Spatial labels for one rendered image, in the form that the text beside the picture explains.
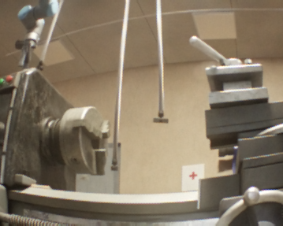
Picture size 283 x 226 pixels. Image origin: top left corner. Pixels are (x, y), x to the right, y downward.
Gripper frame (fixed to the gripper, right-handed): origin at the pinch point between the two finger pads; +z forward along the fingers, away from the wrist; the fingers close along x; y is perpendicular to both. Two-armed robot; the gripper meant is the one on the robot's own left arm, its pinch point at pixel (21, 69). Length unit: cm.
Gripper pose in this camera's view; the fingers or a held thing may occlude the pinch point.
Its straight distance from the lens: 148.3
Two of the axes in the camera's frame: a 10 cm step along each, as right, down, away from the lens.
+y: 9.6, 1.4, 2.5
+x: -2.9, 3.8, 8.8
